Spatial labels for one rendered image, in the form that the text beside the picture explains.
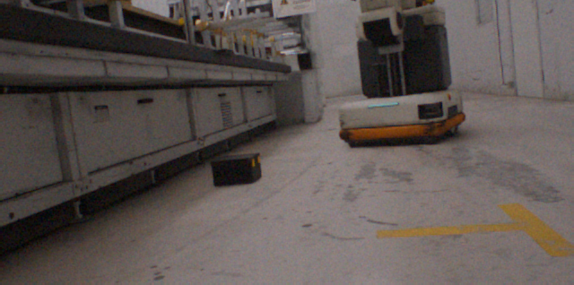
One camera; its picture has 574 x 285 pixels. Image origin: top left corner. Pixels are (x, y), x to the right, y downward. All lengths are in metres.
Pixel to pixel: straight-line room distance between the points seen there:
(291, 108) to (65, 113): 4.03
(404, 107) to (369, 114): 0.22
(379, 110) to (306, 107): 2.78
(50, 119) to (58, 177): 0.21
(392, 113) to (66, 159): 1.74
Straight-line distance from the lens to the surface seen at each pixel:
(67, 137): 1.88
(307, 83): 5.48
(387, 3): 2.85
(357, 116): 2.84
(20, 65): 1.45
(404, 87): 3.01
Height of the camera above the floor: 0.39
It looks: 4 degrees down
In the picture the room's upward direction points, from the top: 7 degrees counter-clockwise
